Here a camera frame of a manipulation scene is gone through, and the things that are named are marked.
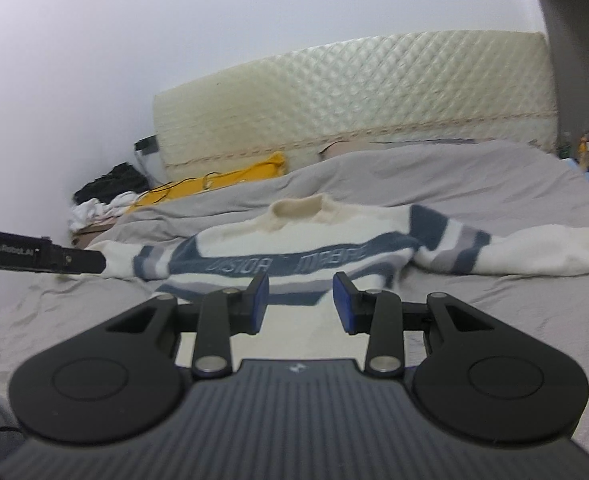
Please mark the white fuzzy blue-striped sweater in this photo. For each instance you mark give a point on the white fuzzy blue-striped sweater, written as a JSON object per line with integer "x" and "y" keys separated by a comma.
{"x": 324, "y": 232}

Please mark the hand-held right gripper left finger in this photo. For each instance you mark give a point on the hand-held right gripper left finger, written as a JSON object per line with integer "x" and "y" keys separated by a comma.
{"x": 259, "y": 305}

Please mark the cream quilted headboard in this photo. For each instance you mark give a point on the cream quilted headboard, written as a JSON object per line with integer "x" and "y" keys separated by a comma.
{"x": 374, "y": 90}

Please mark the black wall socket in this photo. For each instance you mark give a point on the black wall socket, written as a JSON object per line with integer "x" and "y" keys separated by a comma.
{"x": 147, "y": 144}

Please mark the white cloth pile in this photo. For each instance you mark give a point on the white cloth pile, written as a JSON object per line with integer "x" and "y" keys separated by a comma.
{"x": 87, "y": 212}

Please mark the light grey textured bed sheet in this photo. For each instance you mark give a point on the light grey textured bed sheet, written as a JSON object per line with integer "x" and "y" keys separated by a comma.
{"x": 549, "y": 310}

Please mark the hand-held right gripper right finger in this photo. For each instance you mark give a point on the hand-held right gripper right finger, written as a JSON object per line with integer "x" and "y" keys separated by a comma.
{"x": 343, "y": 305}

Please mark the grey blanket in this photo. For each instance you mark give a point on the grey blanket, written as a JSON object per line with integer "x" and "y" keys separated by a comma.
{"x": 424, "y": 175}

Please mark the black cloth pile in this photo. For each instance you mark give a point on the black cloth pile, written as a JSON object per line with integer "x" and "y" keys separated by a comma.
{"x": 114, "y": 180}

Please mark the pink pillow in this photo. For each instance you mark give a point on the pink pillow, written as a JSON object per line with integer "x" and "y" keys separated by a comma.
{"x": 344, "y": 150}

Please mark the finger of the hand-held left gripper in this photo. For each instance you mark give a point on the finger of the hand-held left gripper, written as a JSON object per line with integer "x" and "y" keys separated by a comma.
{"x": 79, "y": 261}

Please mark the yellow cloth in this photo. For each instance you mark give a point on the yellow cloth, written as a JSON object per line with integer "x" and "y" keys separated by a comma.
{"x": 254, "y": 172}

